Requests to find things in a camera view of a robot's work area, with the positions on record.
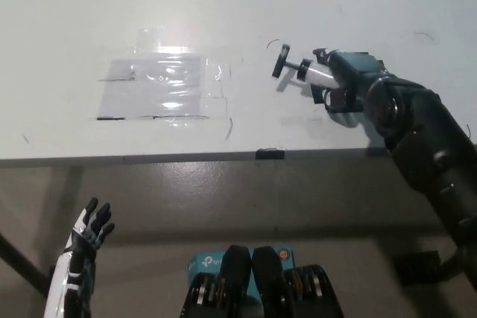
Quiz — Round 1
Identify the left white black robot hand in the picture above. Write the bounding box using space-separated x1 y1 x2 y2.
44 197 116 318

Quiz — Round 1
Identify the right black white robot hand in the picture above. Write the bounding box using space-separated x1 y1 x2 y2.
312 48 385 114

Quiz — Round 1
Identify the white air pump black handle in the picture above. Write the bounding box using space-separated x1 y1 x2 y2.
271 43 342 90

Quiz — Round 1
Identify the small black tape strip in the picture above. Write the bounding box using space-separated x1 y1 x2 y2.
256 148 285 159

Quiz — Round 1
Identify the teal router box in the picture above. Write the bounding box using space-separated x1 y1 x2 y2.
187 247 295 304

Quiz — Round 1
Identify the clear plastic sheet taped down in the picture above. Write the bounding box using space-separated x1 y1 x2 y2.
89 45 228 122

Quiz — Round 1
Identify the black table leg frame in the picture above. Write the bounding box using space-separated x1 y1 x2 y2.
0 232 53 291
391 249 463 282

